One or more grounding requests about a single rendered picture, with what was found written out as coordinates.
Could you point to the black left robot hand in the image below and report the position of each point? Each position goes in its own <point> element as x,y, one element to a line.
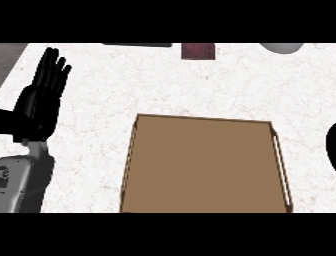
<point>36,110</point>

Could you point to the dark red box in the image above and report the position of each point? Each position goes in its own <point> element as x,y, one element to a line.
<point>198,51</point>

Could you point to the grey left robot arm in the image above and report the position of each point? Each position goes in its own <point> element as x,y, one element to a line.
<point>9,183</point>

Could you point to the dark grey flat object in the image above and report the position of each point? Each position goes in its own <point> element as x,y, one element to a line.
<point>138,44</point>

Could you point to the grey rounded object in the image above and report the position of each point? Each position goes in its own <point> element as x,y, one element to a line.
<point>283,47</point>

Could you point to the brown wooden tray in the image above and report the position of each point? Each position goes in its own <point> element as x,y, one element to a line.
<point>206,166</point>

